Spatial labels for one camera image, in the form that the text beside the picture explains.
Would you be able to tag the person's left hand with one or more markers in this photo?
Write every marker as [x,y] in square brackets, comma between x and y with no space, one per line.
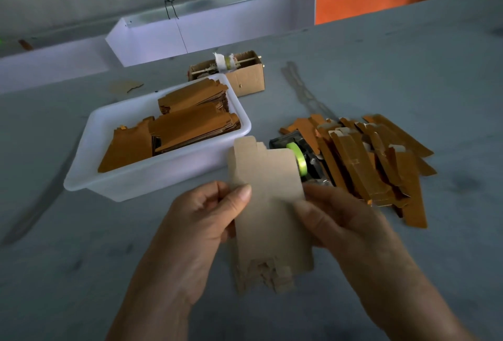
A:
[192,242]

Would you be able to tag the person's right hand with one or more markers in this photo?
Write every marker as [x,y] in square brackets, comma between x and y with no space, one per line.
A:
[350,231]

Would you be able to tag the pile of gold boxes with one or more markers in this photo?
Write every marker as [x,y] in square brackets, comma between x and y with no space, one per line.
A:
[377,156]

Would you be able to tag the gold cartons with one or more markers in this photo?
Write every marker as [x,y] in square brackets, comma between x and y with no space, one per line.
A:
[196,123]

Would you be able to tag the person's right forearm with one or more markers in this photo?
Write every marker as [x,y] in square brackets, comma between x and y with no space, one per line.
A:
[416,309]

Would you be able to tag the person's left forearm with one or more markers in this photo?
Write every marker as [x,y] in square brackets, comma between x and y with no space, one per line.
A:
[149,321]

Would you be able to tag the black tape dispenser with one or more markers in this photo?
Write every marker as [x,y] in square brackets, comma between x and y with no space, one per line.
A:
[318,165]

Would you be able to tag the white plastic bin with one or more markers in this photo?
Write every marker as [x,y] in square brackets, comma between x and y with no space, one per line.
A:
[153,173]

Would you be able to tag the green tape roll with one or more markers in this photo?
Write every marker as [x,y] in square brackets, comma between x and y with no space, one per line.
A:
[299,157]

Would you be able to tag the small cardboard box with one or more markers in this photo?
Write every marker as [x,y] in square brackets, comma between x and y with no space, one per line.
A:
[251,79]

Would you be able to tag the long white tray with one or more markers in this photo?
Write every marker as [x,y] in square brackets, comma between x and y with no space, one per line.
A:
[247,21]
[47,65]

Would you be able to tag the small brown object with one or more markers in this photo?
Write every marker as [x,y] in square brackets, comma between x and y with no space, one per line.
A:
[26,44]

